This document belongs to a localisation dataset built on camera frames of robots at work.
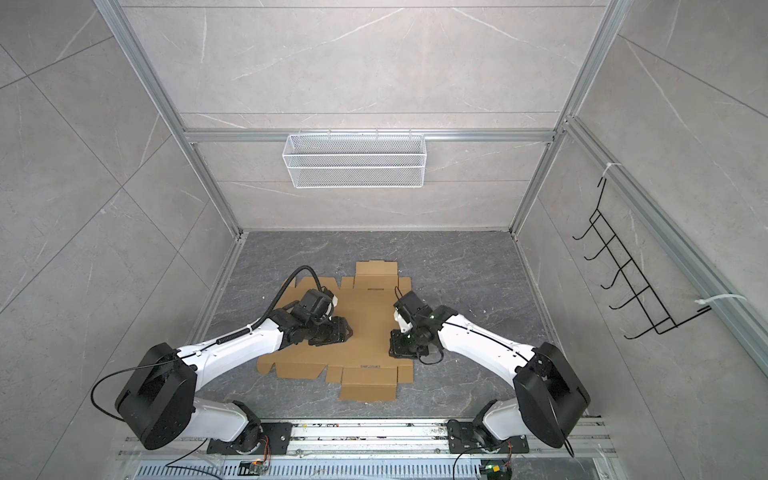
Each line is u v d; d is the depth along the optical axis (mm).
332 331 762
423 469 700
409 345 707
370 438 746
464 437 734
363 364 855
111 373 410
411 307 662
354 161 1005
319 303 685
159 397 417
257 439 699
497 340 494
